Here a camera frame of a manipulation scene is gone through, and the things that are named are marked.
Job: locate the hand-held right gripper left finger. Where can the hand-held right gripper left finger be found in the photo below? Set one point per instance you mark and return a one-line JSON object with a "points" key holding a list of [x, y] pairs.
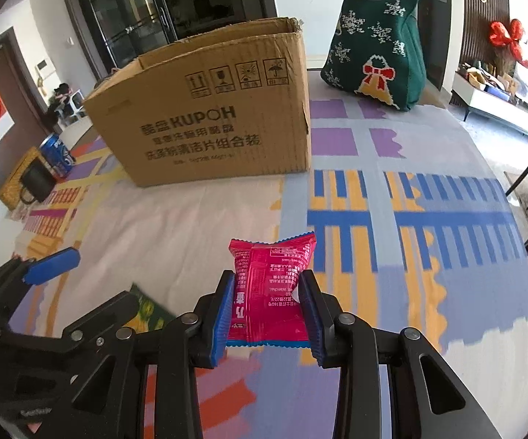
{"points": [[225, 324]]}

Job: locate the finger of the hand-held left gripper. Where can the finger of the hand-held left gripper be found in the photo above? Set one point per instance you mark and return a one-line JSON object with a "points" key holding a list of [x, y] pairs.
{"points": [[51, 265], [104, 315]]}

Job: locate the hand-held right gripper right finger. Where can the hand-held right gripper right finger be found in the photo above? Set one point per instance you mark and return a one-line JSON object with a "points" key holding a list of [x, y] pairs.
{"points": [[312, 324]]}

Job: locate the pink snack packet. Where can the pink snack packet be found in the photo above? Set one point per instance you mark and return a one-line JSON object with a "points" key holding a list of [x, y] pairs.
{"points": [[268, 283]]}

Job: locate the brown cardboard box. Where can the brown cardboard box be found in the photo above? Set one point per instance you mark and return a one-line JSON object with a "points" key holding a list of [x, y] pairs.
{"points": [[200, 123]]}

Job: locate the green cracker packet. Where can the green cracker packet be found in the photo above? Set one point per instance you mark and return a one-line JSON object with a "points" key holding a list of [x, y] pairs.
{"points": [[152, 311]]}

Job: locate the black mug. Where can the black mug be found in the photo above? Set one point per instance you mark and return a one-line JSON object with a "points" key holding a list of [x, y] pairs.
{"points": [[37, 183]]}

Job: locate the yellow patterned box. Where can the yellow patterned box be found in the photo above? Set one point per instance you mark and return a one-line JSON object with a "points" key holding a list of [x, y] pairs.
{"points": [[10, 187]]}

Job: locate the blue drink can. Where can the blue drink can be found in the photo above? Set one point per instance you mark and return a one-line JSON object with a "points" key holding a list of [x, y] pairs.
{"points": [[58, 153]]}

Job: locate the white plastic stool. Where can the white plastic stool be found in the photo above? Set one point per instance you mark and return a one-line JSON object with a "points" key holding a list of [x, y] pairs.
{"points": [[78, 107]]}

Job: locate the dark cloth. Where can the dark cloth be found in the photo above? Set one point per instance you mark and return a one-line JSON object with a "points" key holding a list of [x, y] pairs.
{"points": [[60, 93]]}

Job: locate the patterned tablecloth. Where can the patterned tablecloth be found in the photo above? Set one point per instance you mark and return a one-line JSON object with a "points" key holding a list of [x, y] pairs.
{"points": [[428, 192]]}

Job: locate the brown wooden door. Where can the brown wooden door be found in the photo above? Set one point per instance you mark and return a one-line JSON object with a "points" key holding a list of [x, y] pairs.
{"points": [[21, 77]]}

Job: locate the dark glass cabinet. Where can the dark glass cabinet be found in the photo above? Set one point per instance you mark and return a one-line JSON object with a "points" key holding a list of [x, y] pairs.
{"points": [[122, 9]]}

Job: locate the white low cabinet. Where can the white low cabinet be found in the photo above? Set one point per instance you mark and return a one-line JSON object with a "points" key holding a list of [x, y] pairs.
{"points": [[497, 105]]}

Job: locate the green knit snowflake bag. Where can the green knit snowflake bag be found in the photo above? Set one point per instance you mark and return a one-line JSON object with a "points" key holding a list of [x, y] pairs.
{"points": [[374, 32]]}

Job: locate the red bow decoration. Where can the red bow decoration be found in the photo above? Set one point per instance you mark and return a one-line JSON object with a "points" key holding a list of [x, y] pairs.
{"points": [[502, 32]]}

